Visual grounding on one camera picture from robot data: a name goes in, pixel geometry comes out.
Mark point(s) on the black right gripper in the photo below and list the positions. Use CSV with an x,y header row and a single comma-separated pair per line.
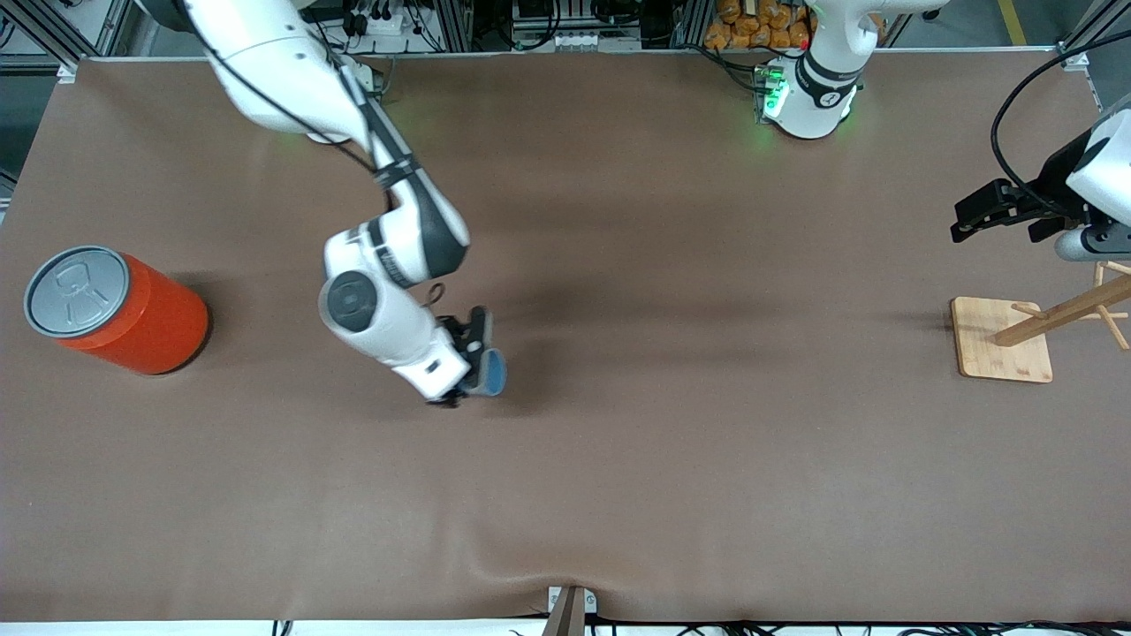
x,y
459,335

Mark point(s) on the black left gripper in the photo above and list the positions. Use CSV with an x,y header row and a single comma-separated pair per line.
x,y
1053,183

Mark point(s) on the light blue plastic cup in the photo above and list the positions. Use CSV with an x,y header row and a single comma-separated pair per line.
x,y
495,373

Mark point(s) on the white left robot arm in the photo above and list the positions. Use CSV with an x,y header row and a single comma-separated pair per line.
x,y
817,88

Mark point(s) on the wooden cup rack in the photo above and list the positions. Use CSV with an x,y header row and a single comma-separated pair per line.
x,y
1003,349

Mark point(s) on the brown table cover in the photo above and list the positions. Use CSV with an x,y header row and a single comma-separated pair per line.
x,y
618,459

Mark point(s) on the white terminal block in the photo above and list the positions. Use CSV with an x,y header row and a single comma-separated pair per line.
x,y
579,41

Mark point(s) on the orange snack bags pile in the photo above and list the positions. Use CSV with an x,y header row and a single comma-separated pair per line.
x,y
751,26

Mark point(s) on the white power strip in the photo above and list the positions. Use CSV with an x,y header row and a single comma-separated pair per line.
x,y
380,19

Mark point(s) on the orange can with silver lid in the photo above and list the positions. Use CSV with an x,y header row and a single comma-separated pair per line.
x,y
132,318

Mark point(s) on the aluminium frame post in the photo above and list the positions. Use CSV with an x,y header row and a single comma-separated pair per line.
x,y
1091,31
53,31

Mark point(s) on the metal table clamp bracket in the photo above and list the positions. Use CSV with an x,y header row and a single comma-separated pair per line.
x,y
570,609

